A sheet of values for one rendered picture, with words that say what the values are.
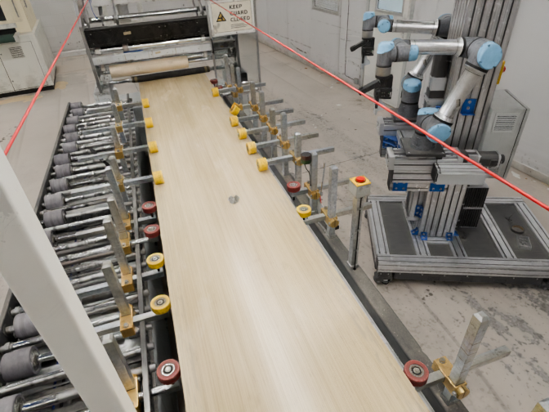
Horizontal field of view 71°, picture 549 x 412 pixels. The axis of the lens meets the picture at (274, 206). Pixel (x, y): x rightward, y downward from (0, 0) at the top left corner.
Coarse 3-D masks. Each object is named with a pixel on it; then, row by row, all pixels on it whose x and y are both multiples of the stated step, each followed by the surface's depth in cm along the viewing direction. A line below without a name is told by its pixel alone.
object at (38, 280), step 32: (0, 160) 41; (0, 192) 40; (0, 224) 42; (32, 224) 45; (0, 256) 44; (32, 256) 45; (32, 288) 47; (64, 288) 51; (32, 320) 50; (64, 320) 52; (64, 352) 55; (96, 352) 59; (96, 384) 61
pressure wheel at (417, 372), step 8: (408, 360) 132; (416, 360) 131; (408, 368) 129; (416, 368) 128; (424, 368) 129; (408, 376) 127; (416, 376) 127; (424, 376) 127; (416, 384) 126; (424, 384) 127
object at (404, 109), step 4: (400, 104) 267; (404, 104) 263; (408, 104) 261; (412, 104) 261; (416, 104) 262; (400, 108) 266; (404, 108) 264; (408, 108) 262; (412, 108) 262; (416, 108) 264; (400, 112) 267; (404, 112) 264; (408, 112) 263; (412, 112) 263; (416, 112) 266; (404, 116) 265; (408, 116) 264; (412, 116) 264; (416, 116) 265
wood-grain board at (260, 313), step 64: (192, 128) 303; (192, 192) 227; (256, 192) 223; (192, 256) 181; (256, 256) 179; (320, 256) 177; (192, 320) 150; (256, 320) 149; (320, 320) 147; (192, 384) 129; (256, 384) 128; (320, 384) 127; (384, 384) 126
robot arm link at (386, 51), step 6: (384, 42) 184; (390, 42) 184; (378, 48) 185; (384, 48) 182; (390, 48) 182; (378, 54) 186; (384, 54) 184; (390, 54) 184; (396, 54) 184; (378, 60) 187; (384, 60) 185; (390, 60) 186; (378, 66) 188; (384, 66) 187; (390, 66) 188
